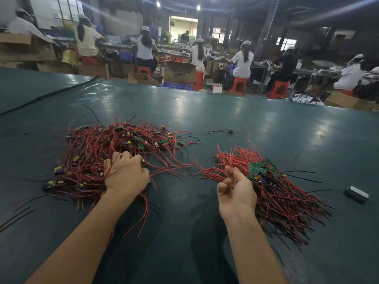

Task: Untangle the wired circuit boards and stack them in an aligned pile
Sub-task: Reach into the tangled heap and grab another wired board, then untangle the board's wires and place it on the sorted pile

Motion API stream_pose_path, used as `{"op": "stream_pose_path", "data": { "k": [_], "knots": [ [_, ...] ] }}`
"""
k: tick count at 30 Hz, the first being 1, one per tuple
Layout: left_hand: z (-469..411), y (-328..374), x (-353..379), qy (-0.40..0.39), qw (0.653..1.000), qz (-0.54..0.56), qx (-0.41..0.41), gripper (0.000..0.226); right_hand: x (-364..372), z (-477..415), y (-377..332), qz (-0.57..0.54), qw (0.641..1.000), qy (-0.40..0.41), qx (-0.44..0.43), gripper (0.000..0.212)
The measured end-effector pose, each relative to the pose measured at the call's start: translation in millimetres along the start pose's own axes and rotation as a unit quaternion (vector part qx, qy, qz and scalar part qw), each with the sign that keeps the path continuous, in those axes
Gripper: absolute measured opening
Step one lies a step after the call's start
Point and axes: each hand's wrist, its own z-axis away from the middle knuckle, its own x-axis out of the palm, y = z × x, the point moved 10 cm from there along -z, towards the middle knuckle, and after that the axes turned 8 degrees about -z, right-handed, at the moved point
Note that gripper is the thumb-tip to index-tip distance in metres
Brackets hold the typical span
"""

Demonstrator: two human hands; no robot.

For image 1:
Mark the person's left hand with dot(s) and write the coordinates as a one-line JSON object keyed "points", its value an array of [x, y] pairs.
{"points": [[125, 177]]}

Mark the person's right hand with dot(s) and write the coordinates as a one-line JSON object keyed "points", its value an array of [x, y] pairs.
{"points": [[235, 195]]}

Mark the person's left forearm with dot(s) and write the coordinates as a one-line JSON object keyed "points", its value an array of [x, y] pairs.
{"points": [[74, 242]]}

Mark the person's right forearm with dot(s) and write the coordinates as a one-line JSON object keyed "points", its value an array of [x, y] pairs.
{"points": [[254, 254]]}

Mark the dark green table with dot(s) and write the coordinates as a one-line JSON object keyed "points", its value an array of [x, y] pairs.
{"points": [[308, 133]]}

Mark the blue plastic crate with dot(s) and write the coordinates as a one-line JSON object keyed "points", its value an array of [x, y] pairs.
{"points": [[177, 86]]}

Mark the red plastic stool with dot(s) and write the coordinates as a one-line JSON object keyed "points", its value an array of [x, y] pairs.
{"points": [[346, 92], [199, 81], [144, 71], [278, 90], [239, 86], [89, 60]]}

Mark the heap of black white items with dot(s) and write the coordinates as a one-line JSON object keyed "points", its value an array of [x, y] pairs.
{"points": [[307, 99]]}

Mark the small black grey block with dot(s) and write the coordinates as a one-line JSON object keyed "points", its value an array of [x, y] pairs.
{"points": [[356, 194]]}

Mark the yellow sack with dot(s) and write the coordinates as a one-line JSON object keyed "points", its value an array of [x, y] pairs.
{"points": [[70, 58]]}

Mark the large open cardboard box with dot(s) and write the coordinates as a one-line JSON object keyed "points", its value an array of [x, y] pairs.
{"points": [[28, 47]]}

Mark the grid window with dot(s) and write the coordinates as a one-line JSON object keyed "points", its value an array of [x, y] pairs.
{"points": [[68, 7]]}

